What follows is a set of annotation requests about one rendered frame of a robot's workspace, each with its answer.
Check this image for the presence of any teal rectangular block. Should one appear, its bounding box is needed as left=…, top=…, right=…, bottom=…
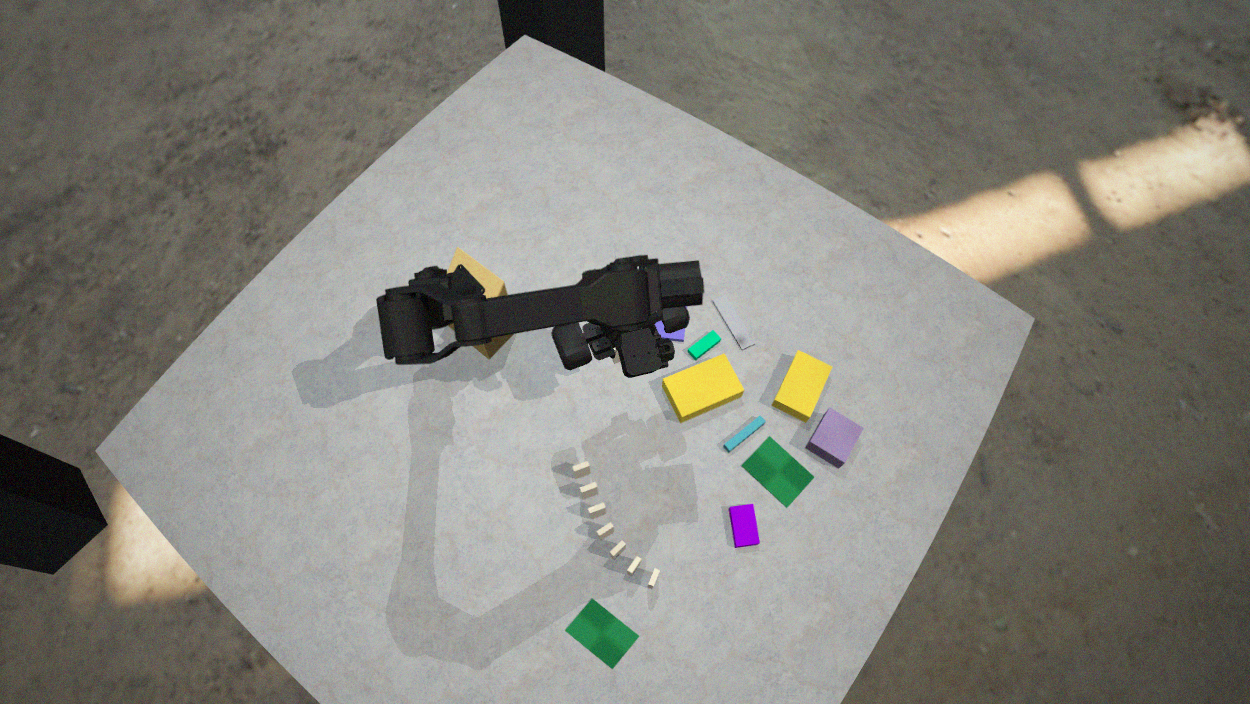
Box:
left=724, top=415, right=766, bottom=453

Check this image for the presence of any green rectangular block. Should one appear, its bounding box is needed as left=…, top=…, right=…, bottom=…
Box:
left=688, top=331, right=721, bottom=360

